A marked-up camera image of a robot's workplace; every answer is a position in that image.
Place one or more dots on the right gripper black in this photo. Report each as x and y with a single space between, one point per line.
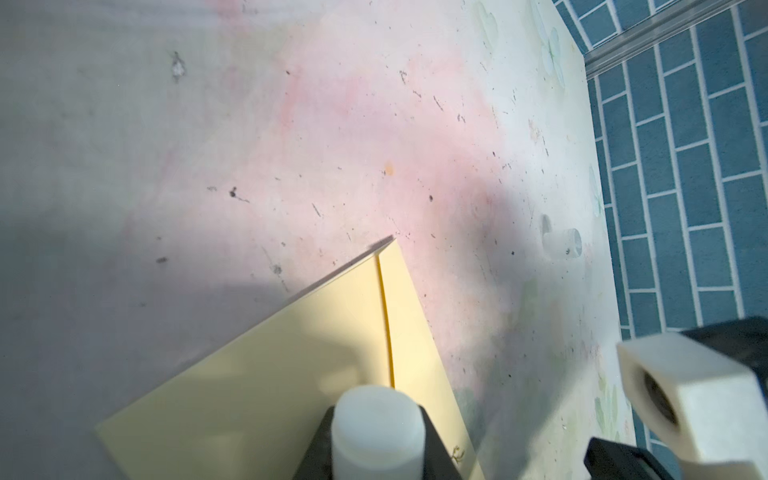
608 460

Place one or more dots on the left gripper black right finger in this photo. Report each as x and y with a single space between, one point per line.
438 464

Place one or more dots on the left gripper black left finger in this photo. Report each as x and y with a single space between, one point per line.
316 463

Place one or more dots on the white glue stick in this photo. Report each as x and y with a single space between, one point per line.
377 433

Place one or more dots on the clear glue stick cap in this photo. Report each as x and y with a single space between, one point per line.
562 244

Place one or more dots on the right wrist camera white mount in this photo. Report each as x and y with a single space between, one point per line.
690 402

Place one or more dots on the right aluminium corner post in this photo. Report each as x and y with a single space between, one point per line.
670 21

